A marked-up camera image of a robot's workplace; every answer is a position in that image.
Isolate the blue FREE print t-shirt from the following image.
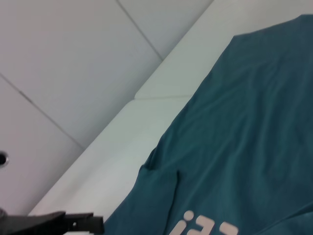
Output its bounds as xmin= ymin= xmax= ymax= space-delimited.
xmin=104 ymin=14 xmax=313 ymax=235

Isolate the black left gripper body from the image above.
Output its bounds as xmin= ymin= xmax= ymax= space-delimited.
xmin=0 ymin=211 xmax=67 ymax=235

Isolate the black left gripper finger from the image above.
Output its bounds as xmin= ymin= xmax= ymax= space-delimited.
xmin=65 ymin=212 xmax=106 ymax=233

